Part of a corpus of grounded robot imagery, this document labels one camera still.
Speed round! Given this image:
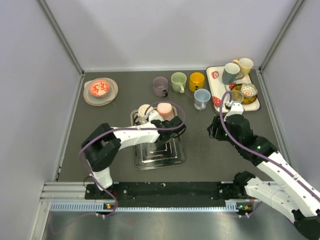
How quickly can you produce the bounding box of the pink ceramic mug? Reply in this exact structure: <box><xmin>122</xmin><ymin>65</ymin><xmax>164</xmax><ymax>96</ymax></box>
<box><xmin>156</xmin><ymin>102</ymin><xmax>174</xmax><ymax>121</ymax></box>

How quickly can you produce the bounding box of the cream ceramic mug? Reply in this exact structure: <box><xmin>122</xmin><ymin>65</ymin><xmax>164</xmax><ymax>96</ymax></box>
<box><xmin>138</xmin><ymin>104</ymin><xmax>154</xmax><ymax>125</ymax></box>

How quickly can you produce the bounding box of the light grey ceramic mug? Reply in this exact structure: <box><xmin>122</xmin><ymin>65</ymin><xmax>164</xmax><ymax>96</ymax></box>
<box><xmin>194</xmin><ymin>88</ymin><xmax>211</xmax><ymax>110</ymax></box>

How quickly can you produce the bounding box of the purple ceramic mug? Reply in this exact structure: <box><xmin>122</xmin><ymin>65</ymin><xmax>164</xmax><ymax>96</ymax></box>
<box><xmin>152</xmin><ymin>76</ymin><xmax>169</xmax><ymax>98</ymax></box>

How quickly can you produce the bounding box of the yellow ceramic mug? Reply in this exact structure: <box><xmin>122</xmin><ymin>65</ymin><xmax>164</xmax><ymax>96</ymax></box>
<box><xmin>189</xmin><ymin>72</ymin><xmax>205</xmax><ymax>92</ymax></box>

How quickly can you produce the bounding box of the light green ceramic mug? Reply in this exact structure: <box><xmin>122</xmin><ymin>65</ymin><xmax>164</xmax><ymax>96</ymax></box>
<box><xmin>171</xmin><ymin>72</ymin><xmax>187</xmax><ymax>94</ymax></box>

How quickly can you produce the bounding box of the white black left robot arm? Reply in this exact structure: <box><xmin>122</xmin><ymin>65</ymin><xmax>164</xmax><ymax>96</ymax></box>
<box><xmin>78</xmin><ymin>116</ymin><xmax>186</xmax><ymax>199</ymax></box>

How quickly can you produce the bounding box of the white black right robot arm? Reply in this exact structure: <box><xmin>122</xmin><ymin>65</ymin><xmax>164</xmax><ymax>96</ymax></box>
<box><xmin>207</xmin><ymin>114</ymin><xmax>320</xmax><ymax>240</ymax></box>

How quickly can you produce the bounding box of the dark grey tall mug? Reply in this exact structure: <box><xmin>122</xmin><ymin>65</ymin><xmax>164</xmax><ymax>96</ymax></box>
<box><xmin>222</xmin><ymin>63</ymin><xmax>245</xmax><ymax>85</ymax></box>

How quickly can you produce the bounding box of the pale yellow mug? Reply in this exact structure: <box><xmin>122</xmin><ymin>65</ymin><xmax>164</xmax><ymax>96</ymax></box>
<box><xmin>232</xmin><ymin>58</ymin><xmax>254</xmax><ymax>75</ymax></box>

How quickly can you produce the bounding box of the silver metal tray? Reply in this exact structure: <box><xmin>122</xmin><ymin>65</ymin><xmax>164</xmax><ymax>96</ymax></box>
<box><xmin>130</xmin><ymin>106</ymin><xmax>185</xmax><ymax>171</ymax></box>

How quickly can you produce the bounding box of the clear glass cup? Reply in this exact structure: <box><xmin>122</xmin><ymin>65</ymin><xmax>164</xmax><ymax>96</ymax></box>
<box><xmin>229</xmin><ymin>90</ymin><xmax>244</xmax><ymax>104</ymax></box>

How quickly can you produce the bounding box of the strawberry print white tray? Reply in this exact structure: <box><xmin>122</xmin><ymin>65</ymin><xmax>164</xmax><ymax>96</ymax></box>
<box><xmin>206</xmin><ymin>66</ymin><xmax>261</xmax><ymax>112</ymax></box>

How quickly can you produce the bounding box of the yellow ceramic bowl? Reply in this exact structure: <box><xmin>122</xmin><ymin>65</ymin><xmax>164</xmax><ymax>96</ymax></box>
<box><xmin>231</xmin><ymin>84</ymin><xmax>258</xmax><ymax>105</ymax></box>

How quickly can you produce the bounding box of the blue patterned small bowl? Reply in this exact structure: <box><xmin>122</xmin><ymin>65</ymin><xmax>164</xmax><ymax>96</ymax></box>
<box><xmin>240</xmin><ymin>83</ymin><xmax>258</xmax><ymax>98</ymax></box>

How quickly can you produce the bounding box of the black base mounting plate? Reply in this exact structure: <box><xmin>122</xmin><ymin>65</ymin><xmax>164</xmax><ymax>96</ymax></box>
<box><xmin>84</xmin><ymin>181</ymin><xmax>264</xmax><ymax>208</ymax></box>

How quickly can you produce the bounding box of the grey ceramic plate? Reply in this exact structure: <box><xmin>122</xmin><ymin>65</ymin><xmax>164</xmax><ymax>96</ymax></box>
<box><xmin>83</xmin><ymin>77</ymin><xmax>119</xmax><ymax>107</ymax></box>

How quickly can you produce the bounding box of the red patterned bowl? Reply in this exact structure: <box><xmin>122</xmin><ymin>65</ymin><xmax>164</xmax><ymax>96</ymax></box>
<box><xmin>89</xmin><ymin>79</ymin><xmax>110</xmax><ymax>98</ymax></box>

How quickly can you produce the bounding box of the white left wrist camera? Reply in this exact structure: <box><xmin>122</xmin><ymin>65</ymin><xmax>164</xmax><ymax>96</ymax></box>
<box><xmin>147</xmin><ymin>109</ymin><xmax>164</xmax><ymax>122</ymax></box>

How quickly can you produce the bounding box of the grey slotted cable duct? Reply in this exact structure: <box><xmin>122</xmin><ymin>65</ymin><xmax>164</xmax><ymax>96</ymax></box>
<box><xmin>49</xmin><ymin>199</ymin><xmax>263</xmax><ymax>213</ymax></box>

